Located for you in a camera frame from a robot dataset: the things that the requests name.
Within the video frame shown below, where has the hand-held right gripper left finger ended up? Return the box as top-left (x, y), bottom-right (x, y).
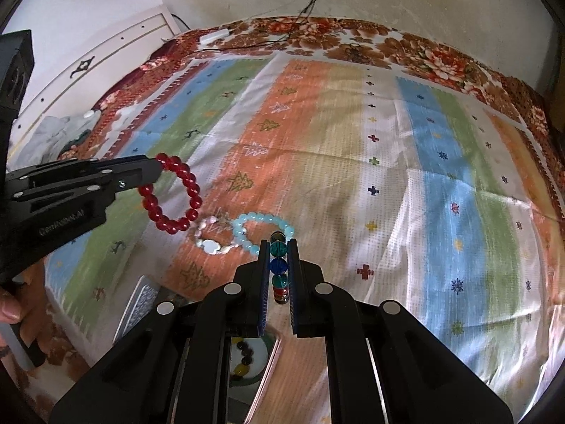
top-left (48, 239), bottom-right (271, 424)

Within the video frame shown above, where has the yellow and dark bead bracelet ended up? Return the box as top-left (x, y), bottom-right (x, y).
top-left (233, 339), bottom-right (257, 376)

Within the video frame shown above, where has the white bed headboard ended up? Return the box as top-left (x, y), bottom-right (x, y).
top-left (4, 4), bottom-right (183, 153)

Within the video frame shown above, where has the black charging cable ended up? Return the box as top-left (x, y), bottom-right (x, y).
top-left (207, 0), bottom-right (333, 51)

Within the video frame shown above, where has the striped colourful cloth mat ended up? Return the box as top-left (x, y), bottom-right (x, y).
top-left (44, 51), bottom-right (565, 412)

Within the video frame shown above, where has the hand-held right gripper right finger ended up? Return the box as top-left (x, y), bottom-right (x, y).
top-left (287, 238), bottom-right (515, 424)

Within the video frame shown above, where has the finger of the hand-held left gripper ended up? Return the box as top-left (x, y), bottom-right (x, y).
top-left (9, 175), bottom-right (160, 213)
top-left (4, 154), bottom-right (164, 187)

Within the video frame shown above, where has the grey crumpled clothing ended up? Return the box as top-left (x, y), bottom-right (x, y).
top-left (8, 114), bottom-right (96, 174)

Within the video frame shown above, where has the green jade bangle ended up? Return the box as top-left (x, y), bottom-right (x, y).
top-left (230, 373), bottom-right (268, 391)

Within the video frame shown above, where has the silver metal tin box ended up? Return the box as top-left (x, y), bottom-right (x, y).
top-left (112, 275), bottom-right (284, 424)

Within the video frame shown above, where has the light blue bead bracelet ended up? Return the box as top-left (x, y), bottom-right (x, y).
top-left (231, 212), bottom-right (296, 259)

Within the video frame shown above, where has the red bead bracelet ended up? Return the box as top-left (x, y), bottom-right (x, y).
top-left (138, 152), bottom-right (204, 234)

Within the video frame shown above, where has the multicolour glass bead bracelet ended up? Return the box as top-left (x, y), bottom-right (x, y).
top-left (269, 231), bottom-right (291, 306)

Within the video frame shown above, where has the person's left hand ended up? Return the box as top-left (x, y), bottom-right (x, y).
top-left (0, 283), bottom-right (23, 325)

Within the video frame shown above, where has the white pearl shell bracelet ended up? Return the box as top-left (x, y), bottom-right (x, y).
top-left (193, 213), bottom-right (236, 255)

